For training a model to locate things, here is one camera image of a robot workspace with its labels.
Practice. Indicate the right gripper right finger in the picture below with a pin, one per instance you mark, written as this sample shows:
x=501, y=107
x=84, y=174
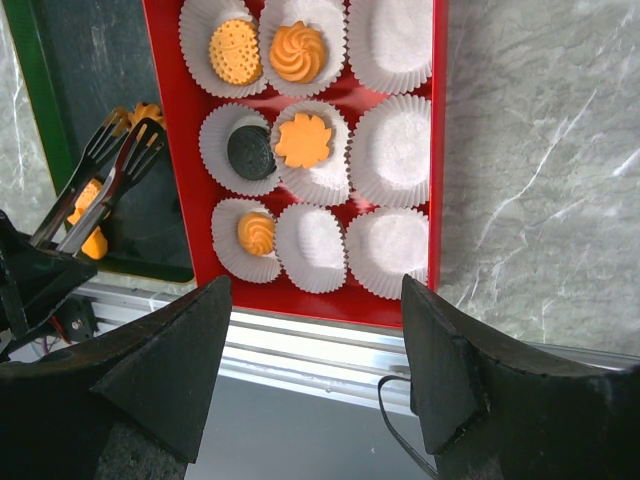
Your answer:
x=492, y=407

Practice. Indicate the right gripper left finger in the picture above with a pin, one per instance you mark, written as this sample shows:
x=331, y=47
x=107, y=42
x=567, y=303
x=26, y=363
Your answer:
x=131, y=403

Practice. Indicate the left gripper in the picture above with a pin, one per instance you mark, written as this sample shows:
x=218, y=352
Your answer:
x=34, y=285

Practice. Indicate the black sandwich cookie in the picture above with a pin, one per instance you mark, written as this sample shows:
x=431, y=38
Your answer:
x=249, y=153

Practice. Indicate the orange flower cookie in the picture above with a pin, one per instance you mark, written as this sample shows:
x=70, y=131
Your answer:
x=304, y=141

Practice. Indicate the round dotted orange cookie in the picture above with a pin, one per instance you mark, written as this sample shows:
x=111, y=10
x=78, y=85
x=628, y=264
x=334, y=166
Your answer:
x=234, y=52

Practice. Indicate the orange fish cookie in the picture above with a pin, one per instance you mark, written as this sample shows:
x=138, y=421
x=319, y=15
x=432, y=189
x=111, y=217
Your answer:
x=96, y=246

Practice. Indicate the round dotted biscuit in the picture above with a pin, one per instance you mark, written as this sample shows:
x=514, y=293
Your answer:
x=89, y=194

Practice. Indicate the black gold-rimmed tray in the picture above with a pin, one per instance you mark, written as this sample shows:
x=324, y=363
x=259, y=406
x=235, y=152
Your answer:
x=81, y=59

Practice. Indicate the red cookie box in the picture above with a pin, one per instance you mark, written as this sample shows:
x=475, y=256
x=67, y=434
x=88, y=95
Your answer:
x=186, y=105

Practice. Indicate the aluminium front rail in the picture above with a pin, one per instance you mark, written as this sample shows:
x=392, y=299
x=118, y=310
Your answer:
x=332, y=360

